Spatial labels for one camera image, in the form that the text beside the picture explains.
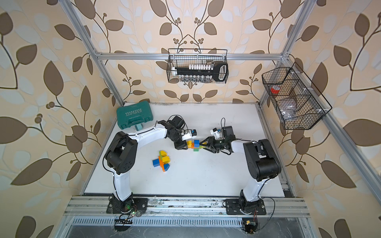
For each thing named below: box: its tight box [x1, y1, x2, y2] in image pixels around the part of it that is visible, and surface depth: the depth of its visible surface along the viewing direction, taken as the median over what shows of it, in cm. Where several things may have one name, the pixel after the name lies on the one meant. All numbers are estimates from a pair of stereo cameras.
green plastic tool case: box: [116, 101, 154, 130], surface depth 110 cm
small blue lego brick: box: [152, 158, 160, 168], surface depth 89 cm
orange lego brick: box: [158, 155, 166, 173], surface depth 88 cm
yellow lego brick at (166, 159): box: [162, 155, 171, 164], surface depth 91 cm
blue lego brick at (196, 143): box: [193, 139, 200, 148], surface depth 90 cm
